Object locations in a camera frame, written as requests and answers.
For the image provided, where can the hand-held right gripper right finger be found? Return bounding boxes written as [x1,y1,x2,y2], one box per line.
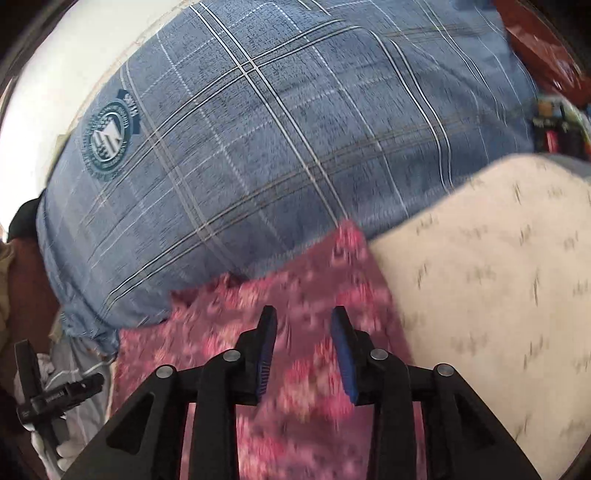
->
[329,305,543,480]

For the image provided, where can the small dark clutter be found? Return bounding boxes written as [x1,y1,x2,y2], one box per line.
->
[531,95,591,160]

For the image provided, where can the white sprig-patterned pillow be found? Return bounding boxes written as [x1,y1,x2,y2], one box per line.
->
[369,154,591,480]

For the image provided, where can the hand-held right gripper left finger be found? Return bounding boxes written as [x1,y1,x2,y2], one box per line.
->
[60,305,279,480]

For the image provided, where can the red plastic bag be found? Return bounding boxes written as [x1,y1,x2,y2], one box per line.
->
[492,0,585,95]

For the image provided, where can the purple floral shirt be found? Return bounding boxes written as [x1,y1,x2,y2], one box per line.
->
[113,220,428,480]

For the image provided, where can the brown sofa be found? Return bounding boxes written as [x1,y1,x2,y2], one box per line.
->
[0,235,65,402]

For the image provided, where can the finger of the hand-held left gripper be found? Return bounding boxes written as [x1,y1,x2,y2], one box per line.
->
[14,340,63,463]
[17,373,105,422]

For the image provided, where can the black cloth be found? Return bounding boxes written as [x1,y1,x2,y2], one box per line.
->
[8,198,44,241]

